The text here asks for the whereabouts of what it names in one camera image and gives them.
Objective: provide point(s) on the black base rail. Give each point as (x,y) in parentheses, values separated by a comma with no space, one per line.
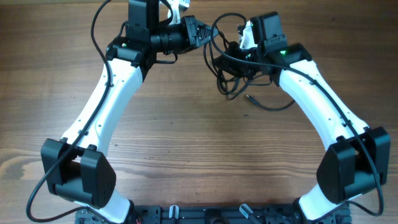
(217,214)

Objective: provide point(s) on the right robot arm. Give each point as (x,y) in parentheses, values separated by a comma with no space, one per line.
(356,156)

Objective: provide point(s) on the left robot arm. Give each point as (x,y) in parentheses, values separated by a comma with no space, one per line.
(76,167)

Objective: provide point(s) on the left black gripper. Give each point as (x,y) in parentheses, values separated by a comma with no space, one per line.
(191,26)

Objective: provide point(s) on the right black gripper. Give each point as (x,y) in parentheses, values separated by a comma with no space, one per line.
(229,64)

